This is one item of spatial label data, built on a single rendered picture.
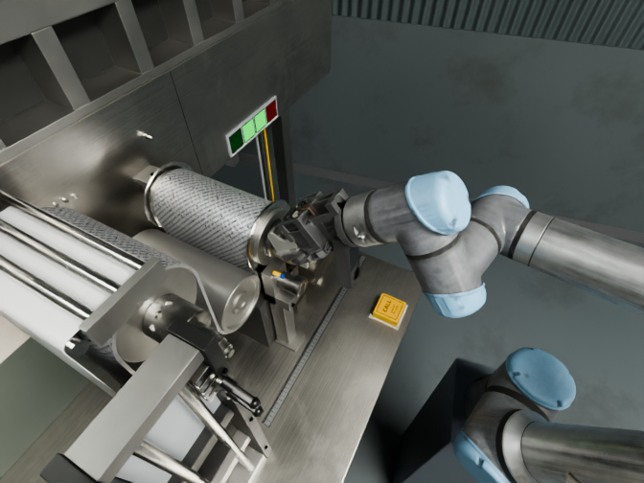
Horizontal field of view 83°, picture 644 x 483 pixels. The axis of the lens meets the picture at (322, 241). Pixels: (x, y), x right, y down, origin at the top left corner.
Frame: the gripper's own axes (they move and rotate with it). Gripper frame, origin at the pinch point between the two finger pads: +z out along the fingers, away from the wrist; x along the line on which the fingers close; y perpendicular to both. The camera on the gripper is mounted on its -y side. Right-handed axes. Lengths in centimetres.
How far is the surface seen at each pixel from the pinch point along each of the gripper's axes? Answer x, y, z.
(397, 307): -18.9, -39.0, 4.7
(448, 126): -171, -55, 40
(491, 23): -173, -15, 1
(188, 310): 21.5, 8.4, -7.0
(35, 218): 23.1, 28.0, 3.3
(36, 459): 50, -6, 48
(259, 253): 3.1, 2.3, 2.2
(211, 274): 9.9, 4.5, 8.5
